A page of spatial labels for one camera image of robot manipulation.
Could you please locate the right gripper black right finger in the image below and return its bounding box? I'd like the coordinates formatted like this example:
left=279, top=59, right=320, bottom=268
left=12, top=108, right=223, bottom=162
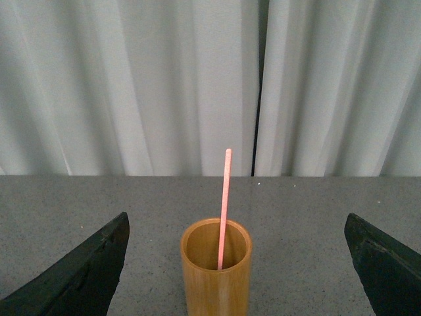
left=344, top=213, right=420, bottom=315

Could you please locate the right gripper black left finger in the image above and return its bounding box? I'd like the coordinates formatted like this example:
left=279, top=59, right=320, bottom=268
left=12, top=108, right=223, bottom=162
left=1, top=212, right=130, bottom=315

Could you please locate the pink chopstick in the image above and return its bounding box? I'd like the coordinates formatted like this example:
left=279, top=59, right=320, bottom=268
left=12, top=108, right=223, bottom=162
left=217, top=148, right=232, bottom=271

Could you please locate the bamboo chopstick holder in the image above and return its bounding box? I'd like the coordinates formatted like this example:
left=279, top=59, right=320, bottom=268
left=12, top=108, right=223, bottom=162
left=180, top=218, right=253, bottom=315

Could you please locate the white curtain right panel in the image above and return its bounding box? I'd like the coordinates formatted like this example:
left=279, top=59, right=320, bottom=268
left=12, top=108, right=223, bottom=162
left=254, top=1, right=420, bottom=176

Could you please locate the white curtain panel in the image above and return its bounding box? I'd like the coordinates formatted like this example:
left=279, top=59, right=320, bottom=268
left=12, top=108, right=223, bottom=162
left=254, top=1, right=420, bottom=176
left=1, top=1, right=263, bottom=176

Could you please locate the white curtain left panel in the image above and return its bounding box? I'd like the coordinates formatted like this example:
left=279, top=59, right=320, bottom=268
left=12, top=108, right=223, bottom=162
left=1, top=1, right=263, bottom=176

